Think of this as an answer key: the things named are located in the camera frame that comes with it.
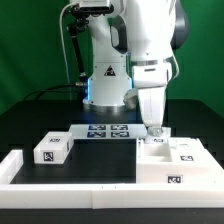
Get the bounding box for white door panel with handle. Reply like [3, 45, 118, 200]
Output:
[168, 137, 209, 164]

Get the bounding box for white cabinet body box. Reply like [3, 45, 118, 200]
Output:
[136, 139, 224, 184]

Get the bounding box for black cable on base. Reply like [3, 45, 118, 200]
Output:
[23, 81, 89, 102]

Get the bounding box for small white door panel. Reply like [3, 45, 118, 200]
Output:
[145, 127, 171, 144]

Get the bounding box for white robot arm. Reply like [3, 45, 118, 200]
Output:
[70, 0, 189, 136]

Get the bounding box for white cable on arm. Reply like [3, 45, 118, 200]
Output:
[58, 3, 79, 85]

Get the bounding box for white cabinet top block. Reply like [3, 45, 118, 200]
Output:
[33, 132, 74, 164]

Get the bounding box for white U-shaped frame fence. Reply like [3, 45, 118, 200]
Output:
[0, 150, 224, 209]

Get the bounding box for white tag plate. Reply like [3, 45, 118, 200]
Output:
[69, 124, 147, 139]

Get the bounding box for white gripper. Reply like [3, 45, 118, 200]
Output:
[132, 63, 172, 136]

